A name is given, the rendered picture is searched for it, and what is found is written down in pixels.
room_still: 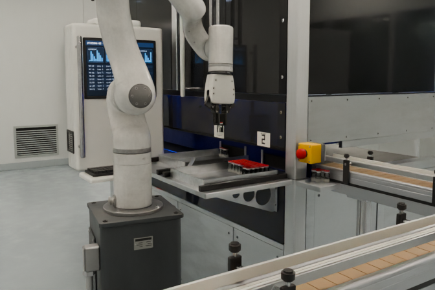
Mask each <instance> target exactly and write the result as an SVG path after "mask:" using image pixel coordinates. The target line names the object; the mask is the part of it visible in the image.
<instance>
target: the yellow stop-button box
mask: <svg viewBox="0 0 435 290"><path fill-rule="evenodd" d="M300 148H304V149H305V151H306V158H305V159H298V161H300V162H305V163H308V164H315V163H320V162H324V154H325V144H323V143H319V142H301V143H298V149H300Z"/></svg>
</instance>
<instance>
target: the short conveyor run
mask: <svg viewBox="0 0 435 290"><path fill-rule="evenodd" d="M368 154H369V156H367V159H361V158H357V157H350V154H349V153H345V154H344V155H339V154H335V153H334V154H333V156H328V155H326V161H331V162H332V163H327V164H316V166H315V169H316V168H321V169H325V170H329V181H332V182H335V183H340V189H336V190H331V191H334V192H338V193H341V194H345V195H350V196H353V197H357V198H360V199H364V200H367V201H371V202H374V203H379V204H382V205H386V206H390V207H394V208H397V203H398V202H404V203H405V204H407V209H406V210H405V211H408V212H412V213H415V214H419V215H422V216H431V215H433V214H435V170H434V171H429V170H422V169H418V168H411V167H408V166H400V165H396V164H390V163H385V162H379V161H374V157H372V154H374V152H373V151H372V150H368Z"/></svg>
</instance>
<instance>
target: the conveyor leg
mask: <svg viewBox="0 0 435 290"><path fill-rule="evenodd" d="M347 197H350V198H353V199H357V224H356V236H358V235H361V234H366V233H368V232H370V214H371V201H367V200H364V199H360V198H357V197H353V196H350V195H347Z"/></svg>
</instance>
